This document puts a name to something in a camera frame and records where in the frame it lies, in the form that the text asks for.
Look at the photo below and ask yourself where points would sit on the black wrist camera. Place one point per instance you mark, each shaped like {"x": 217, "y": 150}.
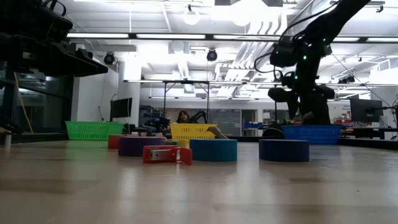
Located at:
{"x": 53, "y": 25}
{"x": 283, "y": 54}

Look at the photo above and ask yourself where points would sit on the person's forearm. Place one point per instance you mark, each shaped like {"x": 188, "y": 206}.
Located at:
{"x": 216, "y": 132}

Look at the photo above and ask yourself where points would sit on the green plastic basket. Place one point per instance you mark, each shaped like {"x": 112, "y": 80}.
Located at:
{"x": 93, "y": 130}

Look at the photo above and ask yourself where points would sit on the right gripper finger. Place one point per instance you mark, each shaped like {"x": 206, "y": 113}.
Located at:
{"x": 294, "y": 110}
{"x": 321, "y": 115}

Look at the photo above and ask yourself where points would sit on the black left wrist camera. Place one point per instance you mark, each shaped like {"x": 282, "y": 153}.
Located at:
{"x": 53, "y": 25}

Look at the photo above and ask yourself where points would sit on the background blue bin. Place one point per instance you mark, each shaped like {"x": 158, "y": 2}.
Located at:
{"x": 252, "y": 125}

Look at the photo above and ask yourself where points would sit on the round white ceiling lamp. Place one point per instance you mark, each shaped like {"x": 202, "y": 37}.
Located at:
{"x": 191, "y": 18}

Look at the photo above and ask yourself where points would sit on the black office chair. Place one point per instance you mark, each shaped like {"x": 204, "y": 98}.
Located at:
{"x": 272, "y": 133}

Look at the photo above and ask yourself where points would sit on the yellow plastic basket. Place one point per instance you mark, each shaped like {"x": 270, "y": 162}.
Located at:
{"x": 189, "y": 130}

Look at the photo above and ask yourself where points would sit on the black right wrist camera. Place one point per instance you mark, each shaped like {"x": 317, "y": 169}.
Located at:
{"x": 283, "y": 54}

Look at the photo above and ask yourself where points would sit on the black station frame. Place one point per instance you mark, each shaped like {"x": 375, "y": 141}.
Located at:
{"x": 186, "y": 82}

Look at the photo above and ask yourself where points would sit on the light blue tape roll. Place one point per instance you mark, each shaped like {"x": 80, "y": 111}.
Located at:
{"x": 213, "y": 151}

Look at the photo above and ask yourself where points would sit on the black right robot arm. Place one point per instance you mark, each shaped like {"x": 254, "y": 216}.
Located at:
{"x": 329, "y": 21}

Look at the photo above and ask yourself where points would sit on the red mini stapler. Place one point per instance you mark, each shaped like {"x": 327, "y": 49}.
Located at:
{"x": 114, "y": 141}
{"x": 183, "y": 154}

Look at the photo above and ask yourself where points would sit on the blue plastic basket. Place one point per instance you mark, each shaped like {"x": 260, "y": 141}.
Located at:
{"x": 311, "y": 134}

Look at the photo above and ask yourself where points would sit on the black computer monitor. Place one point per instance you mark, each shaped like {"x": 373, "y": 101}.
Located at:
{"x": 365, "y": 110}
{"x": 120, "y": 108}

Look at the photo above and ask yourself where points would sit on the small white cylinder stub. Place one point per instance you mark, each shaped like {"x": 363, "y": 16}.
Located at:
{"x": 7, "y": 140}

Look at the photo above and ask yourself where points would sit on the overhead light bar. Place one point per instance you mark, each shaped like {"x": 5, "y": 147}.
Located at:
{"x": 210, "y": 37}

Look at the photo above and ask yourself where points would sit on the purple tape roll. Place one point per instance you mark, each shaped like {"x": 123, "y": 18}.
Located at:
{"x": 136, "y": 147}

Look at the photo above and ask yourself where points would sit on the black aluminium table frame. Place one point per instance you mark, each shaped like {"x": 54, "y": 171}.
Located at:
{"x": 245, "y": 139}

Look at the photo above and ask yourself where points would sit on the black ceiling dome camera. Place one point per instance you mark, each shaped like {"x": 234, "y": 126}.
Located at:
{"x": 212, "y": 56}
{"x": 109, "y": 59}

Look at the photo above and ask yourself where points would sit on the person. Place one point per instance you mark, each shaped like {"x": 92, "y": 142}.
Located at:
{"x": 183, "y": 117}

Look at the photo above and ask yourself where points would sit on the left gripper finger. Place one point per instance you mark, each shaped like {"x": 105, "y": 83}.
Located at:
{"x": 77, "y": 70}
{"x": 77, "y": 57}

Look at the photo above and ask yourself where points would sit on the black spotlight cluster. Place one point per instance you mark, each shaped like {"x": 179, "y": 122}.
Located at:
{"x": 346, "y": 80}

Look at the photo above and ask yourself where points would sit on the dark blue tape roll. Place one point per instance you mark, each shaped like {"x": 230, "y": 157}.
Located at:
{"x": 283, "y": 151}

